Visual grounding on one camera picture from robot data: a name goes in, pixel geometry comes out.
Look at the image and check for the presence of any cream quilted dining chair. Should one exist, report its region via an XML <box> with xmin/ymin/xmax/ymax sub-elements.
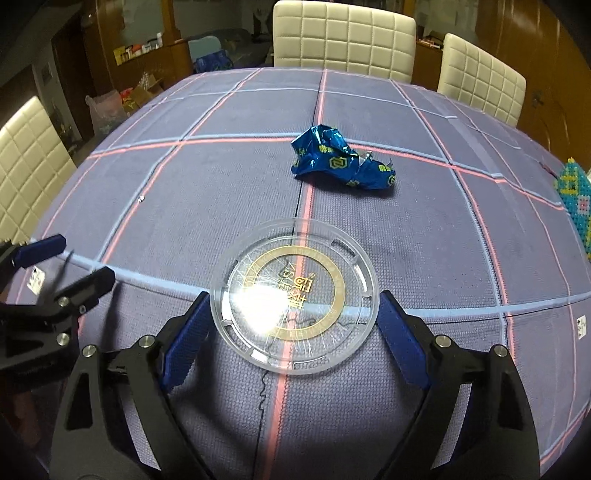
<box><xmin>272</xmin><ymin>0</ymin><xmax>417</xmax><ymax>85</ymax></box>
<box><xmin>0</xmin><ymin>95</ymin><xmax>78</xmax><ymax>245</ymax></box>
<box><xmin>437</xmin><ymin>33</ymin><xmax>527</xmax><ymax>127</ymax></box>

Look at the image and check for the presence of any pink plastic bag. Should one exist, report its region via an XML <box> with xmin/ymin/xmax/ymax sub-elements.
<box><xmin>85</xmin><ymin>90</ymin><xmax>127</xmax><ymax>134</ymax></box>

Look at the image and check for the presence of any clear round plastic lid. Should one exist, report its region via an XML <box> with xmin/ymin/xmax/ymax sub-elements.
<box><xmin>209</xmin><ymin>218</ymin><xmax>380</xmax><ymax>374</ymax></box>

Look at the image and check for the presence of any light blue chair back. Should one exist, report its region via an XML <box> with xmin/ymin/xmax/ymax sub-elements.
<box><xmin>188</xmin><ymin>36</ymin><xmax>227</xmax><ymax>58</ymax></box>

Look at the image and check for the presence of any blue printed bag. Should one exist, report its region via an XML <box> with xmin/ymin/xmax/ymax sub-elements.
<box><xmin>194</xmin><ymin>52</ymin><xmax>232</xmax><ymax>73</ymax></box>

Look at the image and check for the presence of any grey sofa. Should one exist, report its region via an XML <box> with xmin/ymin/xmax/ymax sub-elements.
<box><xmin>217</xmin><ymin>28</ymin><xmax>273</xmax><ymax>70</ymax></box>

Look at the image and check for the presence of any purple plaid tablecloth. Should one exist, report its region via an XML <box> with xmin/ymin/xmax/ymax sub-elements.
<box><xmin>16</xmin><ymin>67</ymin><xmax>591</xmax><ymax>480</ymax></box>

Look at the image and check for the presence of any crumpled blue foil wrapper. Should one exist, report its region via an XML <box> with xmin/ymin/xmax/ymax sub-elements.
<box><xmin>290</xmin><ymin>124</ymin><xmax>398</xmax><ymax>191</ymax></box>

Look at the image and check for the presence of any colourful beaded mat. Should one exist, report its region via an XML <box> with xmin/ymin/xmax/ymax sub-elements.
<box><xmin>554</xmin><ymin>157</ymin><xmax>591</xmax><ymax>257</ymax></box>

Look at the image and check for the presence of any open cardboard box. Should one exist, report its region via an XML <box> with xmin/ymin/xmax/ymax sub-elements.
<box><xmin>122</xmin><ymin>78</ymin><xmax>164</xmax><ymax>112</ymax></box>

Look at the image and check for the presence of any wooden cabinet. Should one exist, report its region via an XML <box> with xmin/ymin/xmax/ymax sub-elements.
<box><xmin>111</xmin><ymin>39</ymin><xmax>192</xmax><ymax>93</ymax></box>

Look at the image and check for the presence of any group of jars and bottles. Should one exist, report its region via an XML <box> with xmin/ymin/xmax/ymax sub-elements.
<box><xmin>115</xmin><ymin>34</ymin><xmax>163</xmax><ymax>61</ymax></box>

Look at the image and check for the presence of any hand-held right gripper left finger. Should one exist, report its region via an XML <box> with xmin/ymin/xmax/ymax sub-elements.
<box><xmin>48</xmin><ymin>290</ymin><xmax>219</xmax><ymax>480</ymax></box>

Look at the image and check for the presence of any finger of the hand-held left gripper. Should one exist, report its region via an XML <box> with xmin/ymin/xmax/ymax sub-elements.
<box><xmin>0</xmin><ymin>266</ymin><xmax>116</xmax><ymax>352</ymax></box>
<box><xmin>0</xmin><ymin>234</ymin><xmax>66</xmax><ymax>296</ymax></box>

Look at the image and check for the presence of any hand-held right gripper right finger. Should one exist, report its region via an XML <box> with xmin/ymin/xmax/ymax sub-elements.
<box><xmin>375</xmin><ymin>290</ymin><xmax>542</xmax><ymax>480</ymax></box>

